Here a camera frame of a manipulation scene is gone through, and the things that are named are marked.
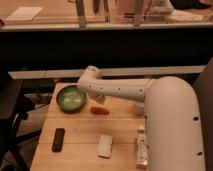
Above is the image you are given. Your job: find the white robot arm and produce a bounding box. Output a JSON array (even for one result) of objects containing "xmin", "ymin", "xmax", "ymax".
[{"xmin": 77, "ymin": 66, "xmax": 206, "ymax": 171}]

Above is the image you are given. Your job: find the green ceramic bowl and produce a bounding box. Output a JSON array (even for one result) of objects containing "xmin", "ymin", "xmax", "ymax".
[{"xmin": 56, "ymin": 85, "xmax": 86, "ymax": 113}]

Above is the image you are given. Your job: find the white sponge block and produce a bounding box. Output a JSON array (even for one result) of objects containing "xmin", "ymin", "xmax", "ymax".
[{"xmin": 97, "ymin": 134, "xmax": 113, "ymax": 158}]

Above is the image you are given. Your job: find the black remote control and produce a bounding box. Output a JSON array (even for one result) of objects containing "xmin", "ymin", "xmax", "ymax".
[{"xmin": 52, "ymin": 128, "xmax": 65, "ymax": 152}]

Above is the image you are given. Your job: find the white plastic bottle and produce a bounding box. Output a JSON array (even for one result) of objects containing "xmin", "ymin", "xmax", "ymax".
[{"xmin": 135, "ymin": 126, "xmax": 148, "ymax": 168}]

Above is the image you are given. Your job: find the black office chair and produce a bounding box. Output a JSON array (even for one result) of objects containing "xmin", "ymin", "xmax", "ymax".
[{"xmin": 0, "ymin": 70, "xmax": 41, "ymax": 171}]

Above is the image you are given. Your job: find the white paper sheet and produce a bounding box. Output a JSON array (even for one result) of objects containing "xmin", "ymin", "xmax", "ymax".
[{"xmin": 6, "ymin": 6, "xmax": 42, "ymax": 21}]

